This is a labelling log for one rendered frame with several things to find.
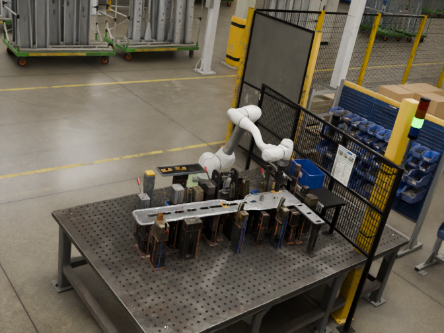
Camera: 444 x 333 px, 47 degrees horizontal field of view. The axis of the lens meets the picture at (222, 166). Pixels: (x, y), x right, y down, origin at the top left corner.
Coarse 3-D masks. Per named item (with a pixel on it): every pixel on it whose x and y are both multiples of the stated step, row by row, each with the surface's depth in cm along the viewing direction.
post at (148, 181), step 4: (144, 176) 381; (148, 176) 377; (152, 176) 378; (144, 180) 382; (148, 180) 378; (152, 180) 380; (144, 184) 382; (148, 184) 380; (152, 184) 382; (144, 188) 385; (148, 188) 382; (152, 188) 383; (144, 192) 385; (148, 192) 384; (152, 192) 386; (148, 216) 394
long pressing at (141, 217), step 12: (264, 192) 413; (288, 192) 420; (180, 204) 375; (192, 204) 379; (204, 204) 381; (216, 204) 384; (252, 204) 393; (264, 204) 396; (276, 204) 399; (288, 204) 403; (144, 216) 354; (156, 216) 356; (168, 216) 359; (180, 216) 361; (192, 216) 364; (204, 216) 368
